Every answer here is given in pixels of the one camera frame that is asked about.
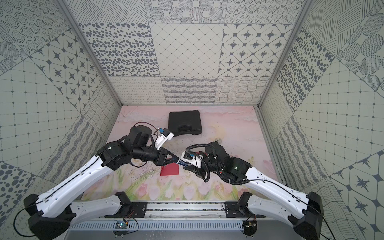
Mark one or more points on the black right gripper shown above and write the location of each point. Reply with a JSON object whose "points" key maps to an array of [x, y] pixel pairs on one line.
{"points": [[197, 170]]}

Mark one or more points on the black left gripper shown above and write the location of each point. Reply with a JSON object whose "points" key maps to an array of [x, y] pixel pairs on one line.
{"points": [[162, 156]]}

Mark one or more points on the white blue glue stick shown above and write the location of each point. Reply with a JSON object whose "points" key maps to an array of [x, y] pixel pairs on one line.
{"points": [[183, 163]]}

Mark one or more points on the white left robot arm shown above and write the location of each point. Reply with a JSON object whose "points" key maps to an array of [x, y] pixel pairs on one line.
{"points": [[54, 211]]}

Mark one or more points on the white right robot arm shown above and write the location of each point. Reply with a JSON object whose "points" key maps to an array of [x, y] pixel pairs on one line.
{"points": [[303, 212]]}

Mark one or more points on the red envelope left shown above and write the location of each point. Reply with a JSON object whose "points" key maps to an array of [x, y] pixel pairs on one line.
{"points": [[170, 170]]}

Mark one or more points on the black plastic tool case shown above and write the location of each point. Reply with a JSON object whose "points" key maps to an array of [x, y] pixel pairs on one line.
{"points": [[185, 123]]}

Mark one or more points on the right round circuit board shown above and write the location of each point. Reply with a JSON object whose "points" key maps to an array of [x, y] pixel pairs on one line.
{"points": [[250, 227]]}

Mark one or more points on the left green circuit board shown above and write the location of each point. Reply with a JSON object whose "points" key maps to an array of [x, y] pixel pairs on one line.
{"points": [[121, 229]]}

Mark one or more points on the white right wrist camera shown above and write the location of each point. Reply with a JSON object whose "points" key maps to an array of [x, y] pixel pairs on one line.
{"points": [[195, 159]]}

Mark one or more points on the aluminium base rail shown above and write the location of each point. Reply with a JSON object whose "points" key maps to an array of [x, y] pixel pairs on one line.
{"points": [[209, 209]]}

